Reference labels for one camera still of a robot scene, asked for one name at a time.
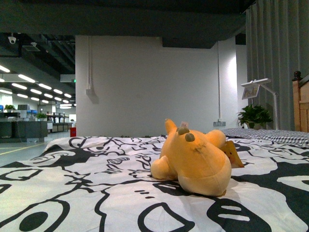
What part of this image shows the white security camera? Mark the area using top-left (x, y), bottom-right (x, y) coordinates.
top-left (8, 36), bottom-right (16, 44)

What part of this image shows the red bin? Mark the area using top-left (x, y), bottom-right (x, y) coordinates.
top-left (70, 127), bottom-right (76, 137)

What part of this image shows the checkered grey pillow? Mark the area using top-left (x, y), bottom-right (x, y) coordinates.
top-left (222, 128), bottom-right (309, 148)

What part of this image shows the green potted plant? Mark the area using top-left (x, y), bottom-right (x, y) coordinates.
top-left (238, 104), bottom-right (273, 129)

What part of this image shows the orange plush dinosaur toy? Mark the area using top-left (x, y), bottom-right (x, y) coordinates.
top-left (151, 119), bottom-right (232, 196)

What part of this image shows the wooden bed headboard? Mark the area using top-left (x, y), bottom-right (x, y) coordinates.
top-left (292, 71), bottom-right (309, 132)

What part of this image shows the wall power socket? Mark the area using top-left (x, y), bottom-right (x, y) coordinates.
top-left (213, 121), bottom-right (226, 127)

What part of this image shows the white floor lamp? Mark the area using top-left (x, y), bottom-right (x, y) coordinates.
top-left (240, 78), bottom-right (280, 131)

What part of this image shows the dark office counter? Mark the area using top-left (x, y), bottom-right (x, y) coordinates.
top-left (0, 121), bottom-right (48, 143)

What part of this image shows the grey curtain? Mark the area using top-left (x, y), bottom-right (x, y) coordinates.
top-left (246, 0), bottom-right (309, 131)

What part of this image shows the black and white patterned bedsheet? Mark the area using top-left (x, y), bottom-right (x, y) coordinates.
top-left (0, 136), bottom-right (309, 232)

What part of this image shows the yellow toy hang tag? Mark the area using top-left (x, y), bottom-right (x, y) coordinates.
top-left (221, 141), bottom-right (244, 168)

